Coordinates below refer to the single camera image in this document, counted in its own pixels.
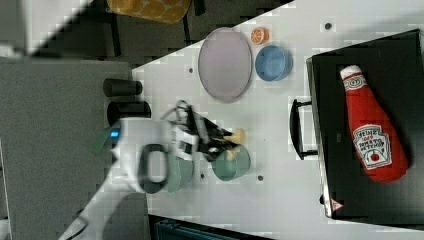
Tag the red ketchup bottle plush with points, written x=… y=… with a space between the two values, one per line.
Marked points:
x=374 y=137

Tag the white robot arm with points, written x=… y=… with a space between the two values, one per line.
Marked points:
x=143 y=152

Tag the grey oval plate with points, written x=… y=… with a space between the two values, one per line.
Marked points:
x=225 y=64

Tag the orange slice toy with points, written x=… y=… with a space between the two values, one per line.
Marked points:
x=259 y=35

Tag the green mug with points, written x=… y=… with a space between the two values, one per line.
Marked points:
x=228 y=170

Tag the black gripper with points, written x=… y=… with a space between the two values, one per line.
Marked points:
x=211 y=137

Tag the dark teal crate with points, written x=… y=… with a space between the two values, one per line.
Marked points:
x=171 y=230

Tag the green perforated basket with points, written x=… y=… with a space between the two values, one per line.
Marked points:
x=180 y=174

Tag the black cylinder post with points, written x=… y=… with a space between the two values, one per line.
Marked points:
x=120 y=87
x=118 y=110

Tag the blue bowl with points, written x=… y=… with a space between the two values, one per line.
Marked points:
x=273 y=63

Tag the peeled toy banana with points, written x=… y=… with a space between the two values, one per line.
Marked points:
x=238 y=137

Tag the yellow patterned cushion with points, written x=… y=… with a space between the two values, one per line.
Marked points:
x=163 y=11

